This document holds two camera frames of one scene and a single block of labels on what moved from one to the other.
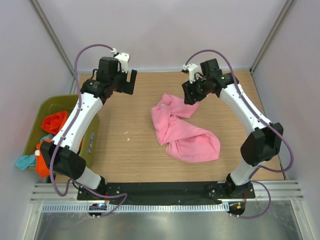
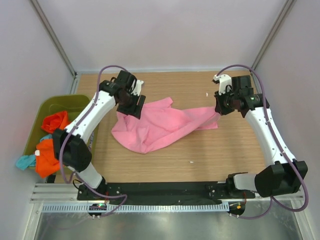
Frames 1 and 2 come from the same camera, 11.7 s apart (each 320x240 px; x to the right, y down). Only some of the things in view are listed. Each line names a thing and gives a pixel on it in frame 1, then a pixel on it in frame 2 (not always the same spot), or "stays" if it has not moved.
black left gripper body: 119,83 -> 129,106
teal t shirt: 24,161 stays
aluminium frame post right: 288,5 stays
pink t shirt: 184,142 -> 158,124
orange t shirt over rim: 42,168 stays
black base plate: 179,193 stays
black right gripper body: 199,89 -> 226,103
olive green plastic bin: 63,103 stays
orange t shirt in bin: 52,123 stays
